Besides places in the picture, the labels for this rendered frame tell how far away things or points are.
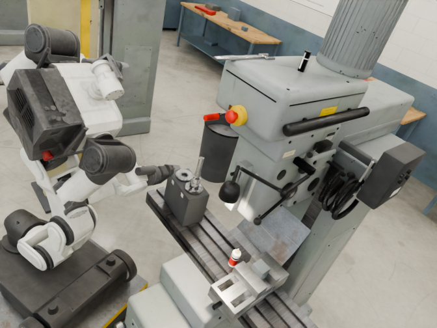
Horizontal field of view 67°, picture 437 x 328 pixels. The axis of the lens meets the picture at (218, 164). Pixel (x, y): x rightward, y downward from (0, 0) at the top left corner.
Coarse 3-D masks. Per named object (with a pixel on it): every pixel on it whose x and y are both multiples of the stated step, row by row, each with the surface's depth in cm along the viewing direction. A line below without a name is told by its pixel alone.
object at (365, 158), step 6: (342, 144) 130; (348, 144) 129; (348, 150) 129; (354, 150) 127; (360, 150) 127; (354, 156) 127; (360, 156) 126; (366, 156) 124; (366, 162) 124; (372, 168) 123
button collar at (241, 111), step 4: (232, 108) 97; (236, 108) 96; (240, 108) 95; (244, 108) 95; (236, 112) 96; (240, 112) 95; (244, 112) 95; (240, 116) 95; (244, 116) 95; (236, 120) 97; (240, 120) 96; (244, 120) 95; (236, 124) 97; (240, 124) 96
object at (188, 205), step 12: (168, 180) 169; (180, 180) 164; (168, 192) 171; (180, 192) 160; (192, 192) 157; (204, 192) 162; (168, 204) 174; (180, 204) 162; (192, 204) 158; (204, 204) 164; (180, 216) 164; (192, 216) 164
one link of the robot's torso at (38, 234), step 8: (32, 232) 167; (40, 232) 170; (24, 240) 163; (32, 240) 167; (40, 240) 172; (24, 248) 162; (32, 248) 161; (24, 256) 166; (32, 256) 161; (40, 256) 159; (40, 264) 160
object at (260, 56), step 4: (216, 56) 93; (220, 56) 94; (224, 56) 95; (228, 56) 96; (232, 56) 96; (236, 56) 97; (240, 56) 98; (244, 56) 99; (248, 56) 100; (252, 56) 101; (256, 56) 102; (260, 56) 104; (264, 56) 105; (220, 60) 93; (224, 60) 94; (228, 60) 95
